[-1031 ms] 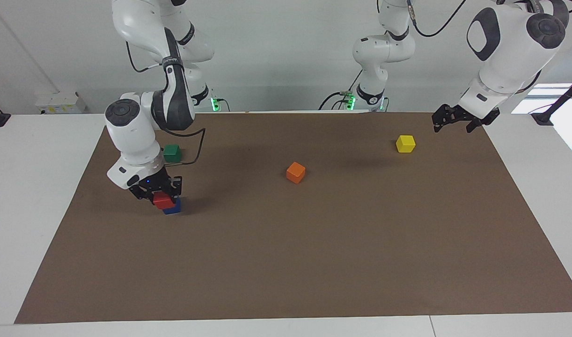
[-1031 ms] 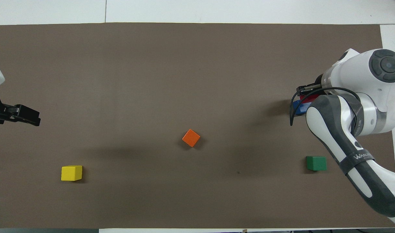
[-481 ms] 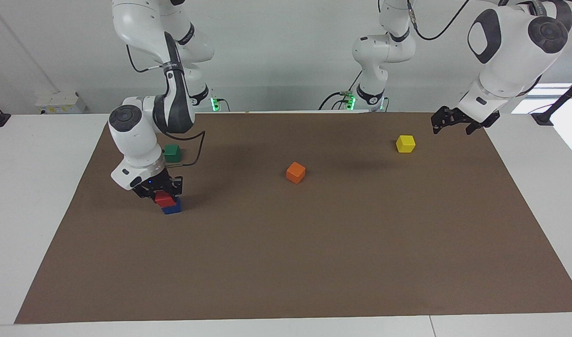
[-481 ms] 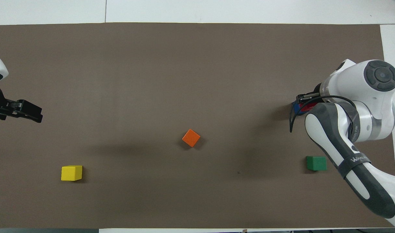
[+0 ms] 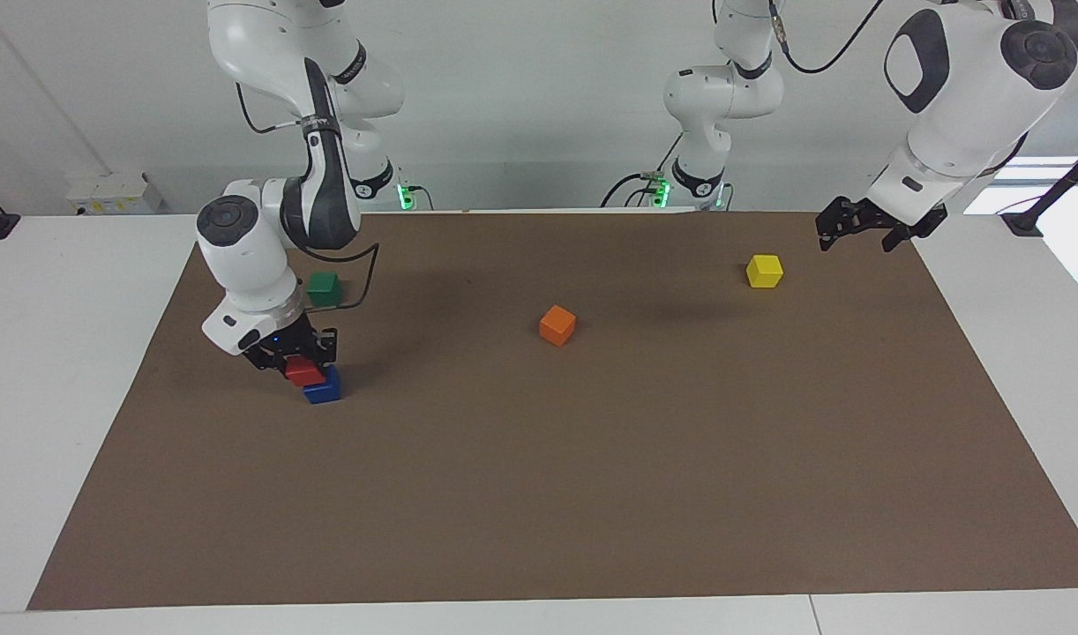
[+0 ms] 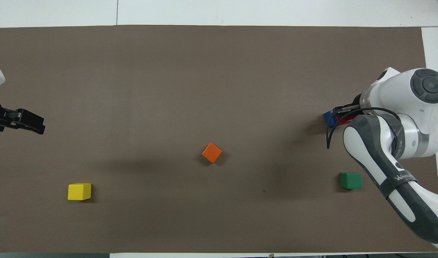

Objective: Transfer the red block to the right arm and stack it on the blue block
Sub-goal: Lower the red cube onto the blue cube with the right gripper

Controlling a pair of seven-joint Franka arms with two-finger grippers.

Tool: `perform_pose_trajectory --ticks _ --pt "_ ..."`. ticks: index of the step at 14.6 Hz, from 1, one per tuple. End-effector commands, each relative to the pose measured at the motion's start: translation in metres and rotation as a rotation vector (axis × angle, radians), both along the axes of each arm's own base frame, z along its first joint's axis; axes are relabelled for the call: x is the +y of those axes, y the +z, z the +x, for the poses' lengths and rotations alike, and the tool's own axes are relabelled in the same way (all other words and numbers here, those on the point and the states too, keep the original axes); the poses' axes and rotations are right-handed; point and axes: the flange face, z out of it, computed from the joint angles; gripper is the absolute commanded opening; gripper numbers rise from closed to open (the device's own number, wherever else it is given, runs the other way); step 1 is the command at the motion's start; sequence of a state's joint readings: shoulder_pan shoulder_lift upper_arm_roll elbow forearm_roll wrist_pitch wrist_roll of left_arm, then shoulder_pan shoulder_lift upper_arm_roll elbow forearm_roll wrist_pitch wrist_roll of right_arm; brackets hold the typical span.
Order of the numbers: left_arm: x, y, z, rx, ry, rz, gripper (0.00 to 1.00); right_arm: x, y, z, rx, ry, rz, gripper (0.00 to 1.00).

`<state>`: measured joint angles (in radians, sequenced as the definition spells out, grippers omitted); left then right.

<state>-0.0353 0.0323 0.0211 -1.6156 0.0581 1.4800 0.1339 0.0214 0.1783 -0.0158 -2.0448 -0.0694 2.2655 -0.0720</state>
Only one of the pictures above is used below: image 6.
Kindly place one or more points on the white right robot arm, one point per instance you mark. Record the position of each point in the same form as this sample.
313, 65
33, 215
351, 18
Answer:
416, 107

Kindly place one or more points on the red wooden block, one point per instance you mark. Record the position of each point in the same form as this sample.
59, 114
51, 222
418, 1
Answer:
345, 120

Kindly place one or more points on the green wooden block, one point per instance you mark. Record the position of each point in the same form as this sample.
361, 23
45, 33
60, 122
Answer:
351, 181

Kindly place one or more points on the brown table mat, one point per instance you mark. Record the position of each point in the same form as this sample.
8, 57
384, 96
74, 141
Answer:
219, 71

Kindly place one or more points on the blue wooden block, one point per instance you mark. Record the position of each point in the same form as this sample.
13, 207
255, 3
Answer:
329, 119

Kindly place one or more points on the orange wooden block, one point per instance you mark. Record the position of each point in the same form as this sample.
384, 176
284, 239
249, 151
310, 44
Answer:
212, 152

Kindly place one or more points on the yellow wooden block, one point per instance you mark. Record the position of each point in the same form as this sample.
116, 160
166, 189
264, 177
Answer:
79, 191

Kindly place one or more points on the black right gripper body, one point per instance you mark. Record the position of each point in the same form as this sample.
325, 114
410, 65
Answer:
358, 102

